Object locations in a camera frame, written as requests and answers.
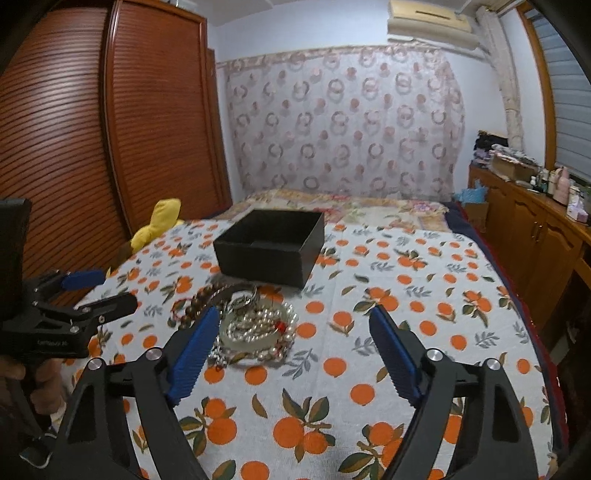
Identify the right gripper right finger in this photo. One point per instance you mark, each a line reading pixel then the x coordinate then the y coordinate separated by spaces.
pixel 494 440

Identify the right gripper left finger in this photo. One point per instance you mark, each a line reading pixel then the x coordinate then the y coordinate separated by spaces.
pixel 94 440

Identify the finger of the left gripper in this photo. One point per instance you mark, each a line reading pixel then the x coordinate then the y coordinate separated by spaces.
pixel 57 282
pixel 88 315

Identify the black jewelry box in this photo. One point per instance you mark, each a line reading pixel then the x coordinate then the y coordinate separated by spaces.
pixel 278 247

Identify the left hand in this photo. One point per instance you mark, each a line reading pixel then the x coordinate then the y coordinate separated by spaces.
pixel 47 397

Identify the yellow plush toy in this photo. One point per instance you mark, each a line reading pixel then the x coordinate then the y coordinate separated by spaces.
pixel 165 216

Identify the wooden louvered wardrobe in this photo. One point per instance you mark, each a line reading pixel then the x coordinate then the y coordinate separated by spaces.
pixel 106 108

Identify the wooden sideboard cabinet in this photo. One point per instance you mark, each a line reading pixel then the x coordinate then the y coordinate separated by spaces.
pixel 536 244

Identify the orange print bed cover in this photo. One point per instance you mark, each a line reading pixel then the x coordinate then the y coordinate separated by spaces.
pixel 330 411

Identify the blue tissue paper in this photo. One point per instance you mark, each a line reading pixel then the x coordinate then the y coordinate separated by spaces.
pixel 472 195

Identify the pink kettle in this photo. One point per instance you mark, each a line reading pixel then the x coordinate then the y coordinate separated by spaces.
pixel 562 186

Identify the patterned lace curtain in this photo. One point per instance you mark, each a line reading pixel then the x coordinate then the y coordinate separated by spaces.
pixel 368 121

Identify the window blind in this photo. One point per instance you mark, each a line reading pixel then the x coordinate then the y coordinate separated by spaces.
pixel 571 98

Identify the wall air conditioner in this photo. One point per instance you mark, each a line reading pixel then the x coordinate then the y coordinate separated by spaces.
pixel 431 22

